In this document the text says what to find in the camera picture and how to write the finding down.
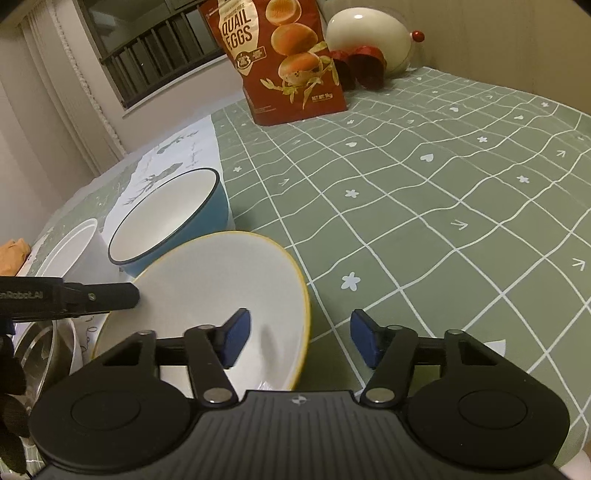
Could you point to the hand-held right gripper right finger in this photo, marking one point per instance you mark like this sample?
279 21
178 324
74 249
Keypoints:
364 339

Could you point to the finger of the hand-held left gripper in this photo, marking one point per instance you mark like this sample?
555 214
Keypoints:
106 296

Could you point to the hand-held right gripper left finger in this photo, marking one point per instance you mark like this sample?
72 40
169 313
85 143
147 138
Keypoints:
236 337

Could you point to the white plastic bowl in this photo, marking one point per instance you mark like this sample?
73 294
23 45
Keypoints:
69 254

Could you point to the blue plate yellow rim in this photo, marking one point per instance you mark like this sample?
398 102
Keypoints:
207 286

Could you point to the blue bowl with black rim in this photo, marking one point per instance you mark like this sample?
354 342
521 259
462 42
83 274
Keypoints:
157 226

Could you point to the person's left hand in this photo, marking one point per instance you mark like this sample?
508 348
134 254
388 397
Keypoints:
10 397

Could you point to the orange soft item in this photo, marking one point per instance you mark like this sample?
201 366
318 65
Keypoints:
13 256

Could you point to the stainless steel bowl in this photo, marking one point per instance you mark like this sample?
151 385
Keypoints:
41 355

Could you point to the green checked tablecloth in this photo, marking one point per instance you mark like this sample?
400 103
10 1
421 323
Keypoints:
415 184

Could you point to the white deer-print table runner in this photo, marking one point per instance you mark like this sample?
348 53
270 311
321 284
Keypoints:
184 152

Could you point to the black window railing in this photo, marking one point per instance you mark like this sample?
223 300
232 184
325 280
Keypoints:
157 57

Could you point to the red cups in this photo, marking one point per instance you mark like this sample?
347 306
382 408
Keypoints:
369 69

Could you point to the dark window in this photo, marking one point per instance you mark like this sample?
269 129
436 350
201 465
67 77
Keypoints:
138 27

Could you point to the brown snack box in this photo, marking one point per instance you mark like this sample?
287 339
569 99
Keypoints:
277 69

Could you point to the cream egg-shaped toy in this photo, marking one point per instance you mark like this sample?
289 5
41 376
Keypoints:
369 37

